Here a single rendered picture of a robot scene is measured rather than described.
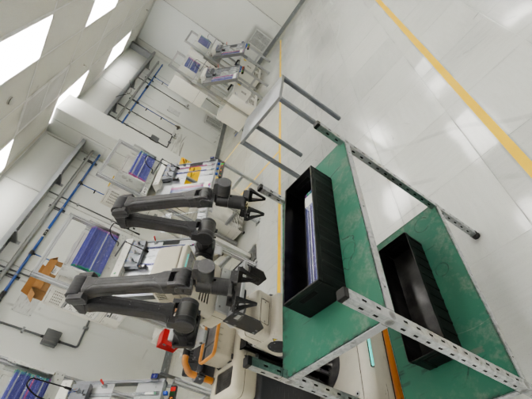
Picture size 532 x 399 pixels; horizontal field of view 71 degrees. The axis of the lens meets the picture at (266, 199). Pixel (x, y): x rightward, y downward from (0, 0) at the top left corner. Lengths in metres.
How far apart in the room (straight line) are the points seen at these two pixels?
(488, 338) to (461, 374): 0.16
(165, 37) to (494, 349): 10.25
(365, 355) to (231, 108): 6.41
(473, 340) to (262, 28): 9.52
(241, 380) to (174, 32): 9.69
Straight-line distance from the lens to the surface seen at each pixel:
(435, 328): 1.72
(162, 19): 10.80
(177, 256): 1.60
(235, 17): 10.44
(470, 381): 1.61
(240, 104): 7.77
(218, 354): 1.95
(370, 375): 2.02
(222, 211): 4.88
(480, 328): 1.63
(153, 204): 1.65
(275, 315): 1.78
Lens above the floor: 1.67
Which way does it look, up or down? 20 degrees down
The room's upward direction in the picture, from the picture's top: 60 degrees counter-clockwise
